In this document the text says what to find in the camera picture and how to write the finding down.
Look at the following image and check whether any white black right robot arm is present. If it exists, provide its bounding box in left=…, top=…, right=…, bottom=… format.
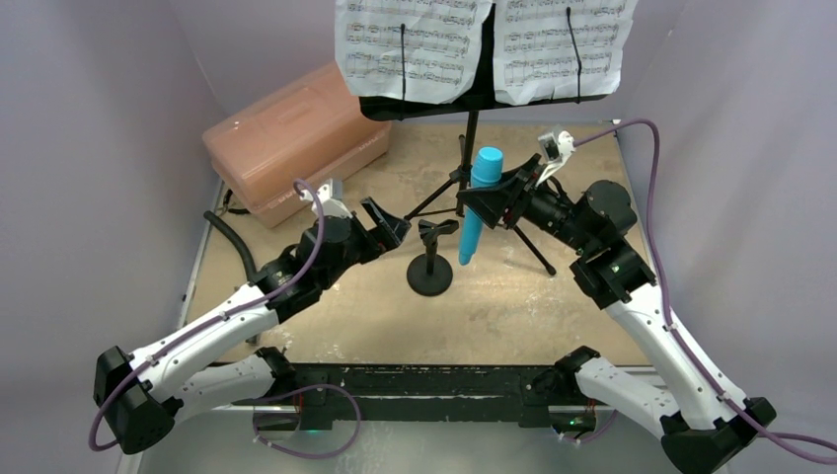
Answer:
left=458, top=158, right=776, bottom=473

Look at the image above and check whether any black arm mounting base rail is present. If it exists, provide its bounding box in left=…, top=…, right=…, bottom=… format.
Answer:
left=254, top=363, right=608, bottom=435

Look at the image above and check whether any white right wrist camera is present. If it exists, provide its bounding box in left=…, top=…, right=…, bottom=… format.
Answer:
left=536, top=124, right=575, bottom=186

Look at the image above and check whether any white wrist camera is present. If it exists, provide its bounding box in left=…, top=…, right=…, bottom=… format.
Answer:
left=312, top=179, right=353, bottom=218
left=536, top=124, right=575, bottom=186

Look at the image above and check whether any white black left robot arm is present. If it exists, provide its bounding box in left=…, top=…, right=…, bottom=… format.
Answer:
left=88, top=197, right=411, bottom=454

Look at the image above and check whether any black microphone desk stand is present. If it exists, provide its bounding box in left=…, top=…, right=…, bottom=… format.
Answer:
left=407, top=219, right=459, bottom=296

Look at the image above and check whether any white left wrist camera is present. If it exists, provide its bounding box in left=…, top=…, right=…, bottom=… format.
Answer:
left=312, top=179, right=353, bottom=218

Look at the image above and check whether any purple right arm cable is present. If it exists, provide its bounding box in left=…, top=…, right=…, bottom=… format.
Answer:
left=554, top=118, right=837, bottom=467

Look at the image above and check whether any black folding music stand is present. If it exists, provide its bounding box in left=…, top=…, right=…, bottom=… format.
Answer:
left=359, top=1, right=606, bottom=277

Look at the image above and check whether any pink translucent plastic case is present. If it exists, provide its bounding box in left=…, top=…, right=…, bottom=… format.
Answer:
left=202, top=62, right=392, bottom=228

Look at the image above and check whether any black rubber hose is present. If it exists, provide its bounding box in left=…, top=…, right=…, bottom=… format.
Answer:
left=202, top=209, right=260, bottom=279

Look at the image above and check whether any sheet music page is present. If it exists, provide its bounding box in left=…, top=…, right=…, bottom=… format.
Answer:
left=335, top=0, right=494, bottom=105
left=492, top=0, right=638, bottom=107

